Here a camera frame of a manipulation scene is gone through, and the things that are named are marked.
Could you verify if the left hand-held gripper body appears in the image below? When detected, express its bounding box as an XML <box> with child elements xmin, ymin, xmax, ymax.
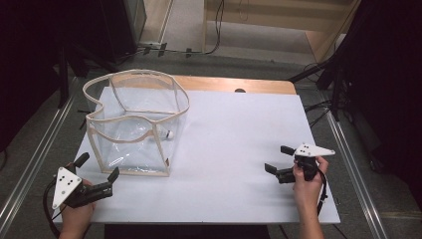
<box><xmin>52</xmin><ymin>166</ymin><xmax>113</xmax><ymax>210</ymax></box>

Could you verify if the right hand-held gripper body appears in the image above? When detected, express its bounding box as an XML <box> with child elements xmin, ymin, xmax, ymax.
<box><xmin>276</xmin><ymin>142</ymin><xmax>336</xmax><ymax>184</ymax></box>

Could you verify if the clear plastic bag beige trim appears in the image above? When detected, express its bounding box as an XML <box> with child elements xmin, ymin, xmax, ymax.
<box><xmin>82</xmin><ymin>69</ymin><xmax>191</xmax><ymax>177</ymax></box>

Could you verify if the white feather shuttlecock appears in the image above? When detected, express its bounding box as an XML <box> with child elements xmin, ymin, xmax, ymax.
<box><xmin>155</xmin><ymin>127</ymin><xmax>174</xmax><ymax>140</ymax></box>

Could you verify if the person's left hand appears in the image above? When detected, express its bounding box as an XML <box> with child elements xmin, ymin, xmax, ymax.
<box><xmin>59</xmin><ymin>200</ymin><xmax>98</xmax><ymax>231</ymax></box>

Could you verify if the person's right hand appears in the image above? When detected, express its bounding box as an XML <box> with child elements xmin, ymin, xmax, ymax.
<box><xmin>292</xmin><ymin>156</ymin><xmax>329</xmax><ymax>209</ymax></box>

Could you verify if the black stand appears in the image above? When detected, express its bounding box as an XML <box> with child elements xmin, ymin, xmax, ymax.
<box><xmin>288</xmin><ymin>56</ymin><xmax>346</xmax><ymax>122</ymax></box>

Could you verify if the white table mat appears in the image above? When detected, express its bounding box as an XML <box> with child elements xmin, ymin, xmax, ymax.
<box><xmin>53</xmin><ymin>87</ymin><xmax>341</xmax><ymax>225</ymax></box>

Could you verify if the black curtain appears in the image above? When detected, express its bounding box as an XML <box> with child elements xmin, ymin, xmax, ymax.
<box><xmin>331</xmin><ymin>0</ymin><xmax>422</xmax><ymax>211</ymax></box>
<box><xmin>0</xmin><ymin>0</ymin><xmax>103</xmax><ymax>152</ymax></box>

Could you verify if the wooden table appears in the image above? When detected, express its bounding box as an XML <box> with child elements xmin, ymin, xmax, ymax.
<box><xmin>108</xmin><ymin>74</ymin><xmax>298</xmax><ymax>96</ymax></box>

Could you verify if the light wooden panel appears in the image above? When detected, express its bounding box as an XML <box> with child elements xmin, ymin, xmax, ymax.
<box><xmin>202</xmin><ymin>0</ymin><xmax>361</xmax><ymax>64</ymax></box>

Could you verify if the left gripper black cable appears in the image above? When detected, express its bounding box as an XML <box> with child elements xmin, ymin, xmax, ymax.
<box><xmin>42</xmin><ymin>178</ymin><xmax>63</xmax><ymax>237</ymax></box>

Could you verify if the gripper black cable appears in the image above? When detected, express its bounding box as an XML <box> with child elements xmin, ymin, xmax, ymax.
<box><xmin>316</xmin><ymin>168</ymin><xmax>329</xmax><ymax>217</ymax></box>
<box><xmin>42</xmin><ymin>178</ymin><xmax>63</xmax><ymax>237</ymax></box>

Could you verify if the black floor cable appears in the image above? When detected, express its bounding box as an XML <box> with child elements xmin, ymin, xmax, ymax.
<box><xmin>303</xmin><ymin>99</ymin><xmax>332</xmax><ymax>129</ymax></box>

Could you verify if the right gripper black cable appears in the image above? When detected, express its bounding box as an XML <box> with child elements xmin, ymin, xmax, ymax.
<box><xmin>316</xmin><ymin>168</ymin><xmax>329</xmax><ymax>217</ymax></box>

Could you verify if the metal floor rail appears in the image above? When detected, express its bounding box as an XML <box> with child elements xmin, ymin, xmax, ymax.
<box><xmin>0</xmin><ymin>76</ymin><xmax>79</xmax><ymax>230</ymax></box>
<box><xmin>317</xmin><ymin>93</ymin><xmax>389</xmax><ymax>239</ymax></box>

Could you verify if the black hanging cable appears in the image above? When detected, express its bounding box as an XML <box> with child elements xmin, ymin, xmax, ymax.
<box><xmin>204</xmin><ymin>0</ymin><xmax>225</xmax><ymax>56</ymax></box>

